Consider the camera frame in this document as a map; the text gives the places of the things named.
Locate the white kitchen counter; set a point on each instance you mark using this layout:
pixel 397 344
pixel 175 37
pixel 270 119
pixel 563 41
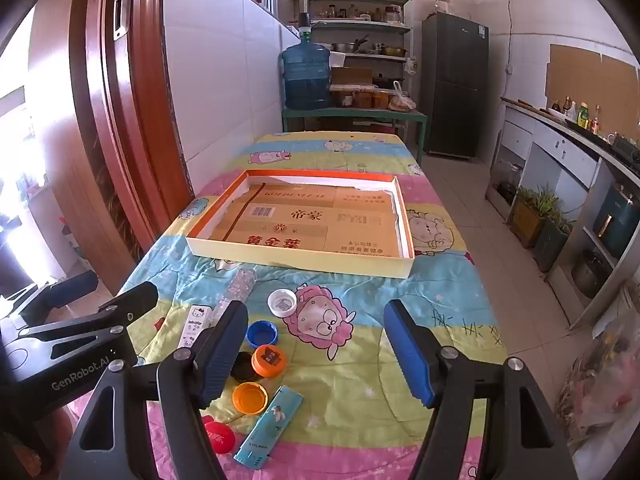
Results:
pixel 560 147

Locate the cardboard sheet on wall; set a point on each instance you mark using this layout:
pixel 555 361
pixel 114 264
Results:
pixel 580 75

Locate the pile of plastic bags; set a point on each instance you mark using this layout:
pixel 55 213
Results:
pixel 600 385

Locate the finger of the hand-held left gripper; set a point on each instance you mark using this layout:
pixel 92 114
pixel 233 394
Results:
pixel 75 285
pixel 140 297

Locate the water jug pump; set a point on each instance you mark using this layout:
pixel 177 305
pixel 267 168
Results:
pixel 303 27

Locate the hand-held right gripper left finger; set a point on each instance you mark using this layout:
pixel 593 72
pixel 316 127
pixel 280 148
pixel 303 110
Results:
pixel 227 355

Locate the blue water jug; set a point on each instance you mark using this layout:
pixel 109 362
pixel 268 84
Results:
pixel 305 77

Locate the yellow-green bottle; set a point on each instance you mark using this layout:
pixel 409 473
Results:
pixel 582 116

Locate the blue bottle cap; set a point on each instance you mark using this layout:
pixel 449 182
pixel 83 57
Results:
pixel 261 333

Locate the white bottle cap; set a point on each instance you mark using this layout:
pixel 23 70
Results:
pixel 283 303

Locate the cartoon printed blanket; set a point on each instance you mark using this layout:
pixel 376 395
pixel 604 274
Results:
pixel 360 410

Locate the teal rice cooker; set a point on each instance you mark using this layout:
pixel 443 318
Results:
pixel 617 215

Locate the amber food container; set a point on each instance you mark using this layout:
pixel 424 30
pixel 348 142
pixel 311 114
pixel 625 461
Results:
pixel 363 99
pixel 381 100
pixel 342 98

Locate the plain orange bottle cap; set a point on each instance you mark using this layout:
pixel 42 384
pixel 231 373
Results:
pixel 250 397

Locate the green table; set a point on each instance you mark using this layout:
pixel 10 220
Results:
pixel 350 114

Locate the metal pot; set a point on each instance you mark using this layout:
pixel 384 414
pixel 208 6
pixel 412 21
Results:
pixel 590 272

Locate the potted plant in yellow pot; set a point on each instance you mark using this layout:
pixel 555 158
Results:
pixel 527 212

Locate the shallow orange-rimmed cardboard box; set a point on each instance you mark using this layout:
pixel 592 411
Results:
pixel 300 220

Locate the black bottle cap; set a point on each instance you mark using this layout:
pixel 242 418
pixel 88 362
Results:
pixel 241 367

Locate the orange cap with dark label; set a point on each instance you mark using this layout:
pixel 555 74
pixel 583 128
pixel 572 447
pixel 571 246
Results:
pixel 269 360

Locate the white cartoon lighter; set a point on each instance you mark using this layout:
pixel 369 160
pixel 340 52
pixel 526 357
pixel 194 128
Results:
pixel 192 327

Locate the metal storage shelf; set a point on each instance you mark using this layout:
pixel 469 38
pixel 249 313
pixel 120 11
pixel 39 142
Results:
pixel 360 26

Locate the cardboard box on shelf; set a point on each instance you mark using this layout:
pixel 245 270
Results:
pixel 351 76

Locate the teal lighter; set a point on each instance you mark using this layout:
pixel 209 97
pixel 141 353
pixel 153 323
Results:
pixel 270 425

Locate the red bottle cap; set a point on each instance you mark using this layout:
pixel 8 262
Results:
pixel 219 435

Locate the plastic bag of food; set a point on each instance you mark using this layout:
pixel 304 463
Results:
pixel 402 100

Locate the red wooden door frame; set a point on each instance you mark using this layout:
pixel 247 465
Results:
pixel 130 110

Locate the dark refrigerator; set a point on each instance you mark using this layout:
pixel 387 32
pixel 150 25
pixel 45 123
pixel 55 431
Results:
pixel 455 85

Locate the clear plastic bottle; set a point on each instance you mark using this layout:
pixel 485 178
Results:
pixel 242 282

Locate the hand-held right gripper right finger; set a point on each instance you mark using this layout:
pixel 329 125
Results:
pixel 410 355

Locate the potted plant in dark pot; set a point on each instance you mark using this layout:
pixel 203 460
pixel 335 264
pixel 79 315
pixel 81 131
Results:
pixel 552 237

